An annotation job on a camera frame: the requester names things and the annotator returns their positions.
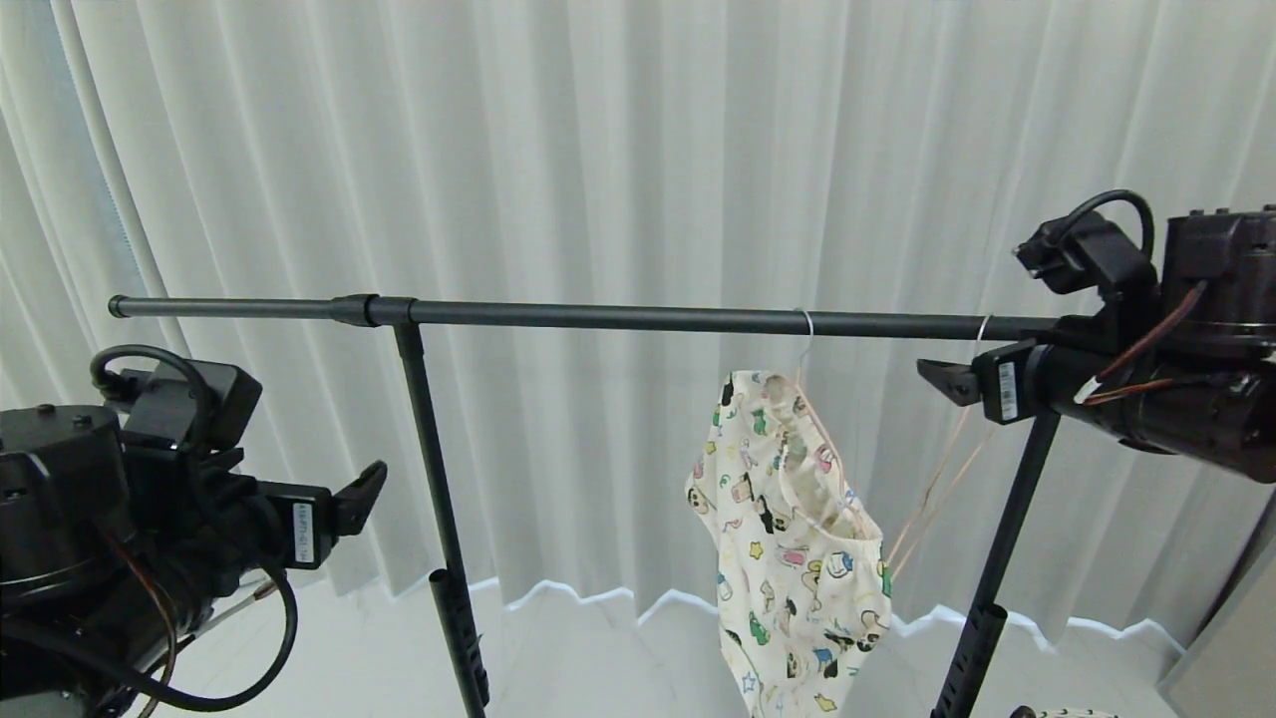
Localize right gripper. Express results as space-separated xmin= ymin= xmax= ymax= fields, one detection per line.
xmin=917 ymin=337 xmax=1137 ymax=440

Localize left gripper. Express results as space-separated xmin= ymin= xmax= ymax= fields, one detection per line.
xmin=199 ymin=461 xmax=388 ymax=571

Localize pink clothes hanger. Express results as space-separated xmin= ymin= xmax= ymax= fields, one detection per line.
xmin=793 ymin=309 xmax=858 ymax=520
xmin=885 ymin=315 xmax=998 ymax=581

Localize cream printed shorts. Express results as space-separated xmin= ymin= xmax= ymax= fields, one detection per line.
xmin=686 ymin=371 xmax=893 ymax=718

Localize black clothes rack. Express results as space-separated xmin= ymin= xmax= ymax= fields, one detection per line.
xmin=108 ymin=294 xmax=1063 ymax=718

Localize black cable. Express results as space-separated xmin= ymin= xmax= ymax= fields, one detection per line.
xmin=90 ymin=345 xmax=215 ymax=430
xmin=1057 ymin=189 xmax=1157 ymax=262
xmin=0 ymin=563 xmax=298 ymax=712

